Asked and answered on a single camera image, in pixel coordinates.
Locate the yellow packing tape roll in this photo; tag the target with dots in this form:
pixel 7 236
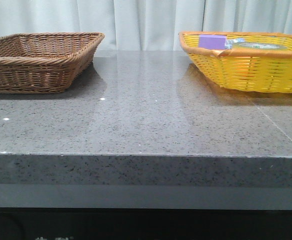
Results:
pixel 259 46

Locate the white curtain backdrop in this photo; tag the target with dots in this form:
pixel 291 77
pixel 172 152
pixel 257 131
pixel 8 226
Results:
pixel 144 25

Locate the purple rectangular block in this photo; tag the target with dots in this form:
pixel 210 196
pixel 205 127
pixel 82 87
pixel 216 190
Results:
pixel 212 42

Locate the clear plastic wrapped item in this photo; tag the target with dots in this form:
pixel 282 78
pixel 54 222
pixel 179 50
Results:
pixel 230 42

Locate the brown wicker basket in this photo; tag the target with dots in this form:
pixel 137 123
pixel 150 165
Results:
pixel 45 63

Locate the yellow woven basket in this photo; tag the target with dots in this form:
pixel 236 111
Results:
pixel 244 69

